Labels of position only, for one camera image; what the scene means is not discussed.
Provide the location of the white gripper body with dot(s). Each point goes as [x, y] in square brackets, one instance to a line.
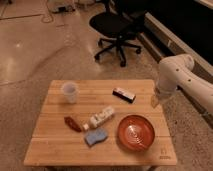
[163, 92]

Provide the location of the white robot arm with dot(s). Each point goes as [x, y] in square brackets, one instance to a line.
[176, 71]

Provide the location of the blue sponge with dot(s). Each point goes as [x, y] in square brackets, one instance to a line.
[95, 136]

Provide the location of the translucent plastic cup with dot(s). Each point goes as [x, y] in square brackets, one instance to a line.
[70, 91]

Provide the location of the red-orange bowl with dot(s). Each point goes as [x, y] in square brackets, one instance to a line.
[136, 133]

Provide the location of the white device on floor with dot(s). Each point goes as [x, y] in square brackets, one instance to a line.
[58, 6]

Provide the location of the black office chair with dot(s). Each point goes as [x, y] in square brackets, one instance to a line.
[121, 21]

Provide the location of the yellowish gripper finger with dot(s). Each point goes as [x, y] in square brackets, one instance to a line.
[154, 101]

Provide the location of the white power strip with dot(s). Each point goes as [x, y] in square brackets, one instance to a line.
[99, 118]

